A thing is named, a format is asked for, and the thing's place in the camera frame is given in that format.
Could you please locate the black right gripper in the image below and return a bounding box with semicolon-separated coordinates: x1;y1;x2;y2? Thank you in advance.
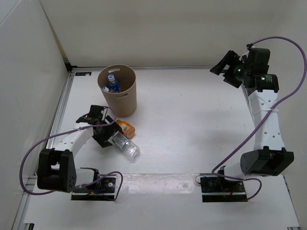
210;51;251;89

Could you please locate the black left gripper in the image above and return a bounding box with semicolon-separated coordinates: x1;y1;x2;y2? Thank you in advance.
93;115;122;148

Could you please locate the orange juice bottle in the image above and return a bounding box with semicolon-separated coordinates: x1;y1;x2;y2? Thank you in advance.
116;119;135;138

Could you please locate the green label water bottle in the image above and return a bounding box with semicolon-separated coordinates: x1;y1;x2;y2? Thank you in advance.
112;132;140;160

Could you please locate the clear unlabelled plastic bottle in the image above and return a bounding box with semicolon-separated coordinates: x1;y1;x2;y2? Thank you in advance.
102;87;114;93

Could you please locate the blue label water bottle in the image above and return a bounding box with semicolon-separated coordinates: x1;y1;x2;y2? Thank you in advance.
107;74;121;93

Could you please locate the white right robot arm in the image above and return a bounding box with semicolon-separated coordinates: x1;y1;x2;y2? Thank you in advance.
210;48;294;192

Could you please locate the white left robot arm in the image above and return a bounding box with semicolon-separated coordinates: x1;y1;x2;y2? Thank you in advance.
37;105;140;194

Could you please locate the tan cylindrical waste bin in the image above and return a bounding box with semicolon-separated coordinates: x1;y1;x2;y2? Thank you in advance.
97;64;137;117

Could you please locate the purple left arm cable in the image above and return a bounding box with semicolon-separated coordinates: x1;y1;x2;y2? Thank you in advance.
20;106;123;201

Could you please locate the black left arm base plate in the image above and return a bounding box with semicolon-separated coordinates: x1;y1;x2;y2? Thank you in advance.
71;174;117;201

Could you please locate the aluminium table edge rail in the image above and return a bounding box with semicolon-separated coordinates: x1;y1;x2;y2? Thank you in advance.
49;71;73;136

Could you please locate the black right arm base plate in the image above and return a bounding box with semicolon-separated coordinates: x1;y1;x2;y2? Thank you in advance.
195;174;247;203

